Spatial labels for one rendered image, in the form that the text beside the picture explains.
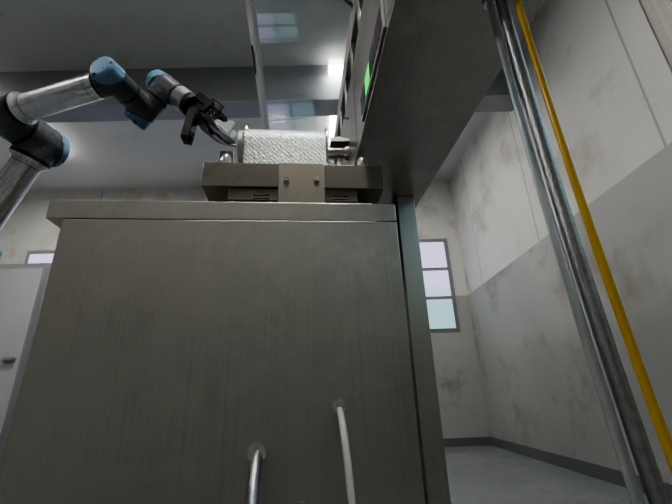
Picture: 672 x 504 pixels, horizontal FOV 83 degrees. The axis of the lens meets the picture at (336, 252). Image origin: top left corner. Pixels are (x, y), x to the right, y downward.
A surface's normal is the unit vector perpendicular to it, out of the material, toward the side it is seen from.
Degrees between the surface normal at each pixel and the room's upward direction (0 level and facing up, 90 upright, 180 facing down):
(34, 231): 90
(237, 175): 90
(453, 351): 90
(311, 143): 90
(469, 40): 180
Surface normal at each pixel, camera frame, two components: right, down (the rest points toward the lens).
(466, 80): 0.04, 0.93
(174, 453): 0.09, -0.36
